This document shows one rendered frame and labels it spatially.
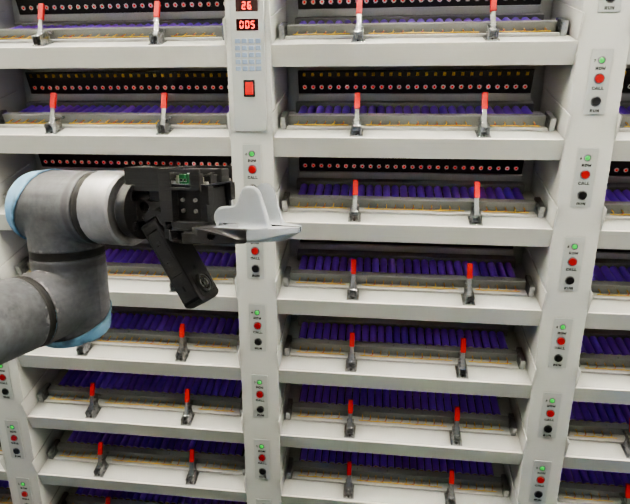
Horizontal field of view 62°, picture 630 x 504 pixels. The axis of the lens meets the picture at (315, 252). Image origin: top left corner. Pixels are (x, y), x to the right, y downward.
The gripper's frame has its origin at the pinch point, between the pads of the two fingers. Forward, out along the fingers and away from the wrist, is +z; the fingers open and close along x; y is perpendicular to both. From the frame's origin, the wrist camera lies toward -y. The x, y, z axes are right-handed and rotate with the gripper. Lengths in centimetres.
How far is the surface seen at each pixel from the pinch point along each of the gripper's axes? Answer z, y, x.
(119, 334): -74, -41, 54
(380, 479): -6, -81, 73
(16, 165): -98, 4, 50
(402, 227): 0, -9, 63
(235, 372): -40, -47, 56
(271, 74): -27, 23, 54
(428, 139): 5, 10, 63
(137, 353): -66, -44, 52
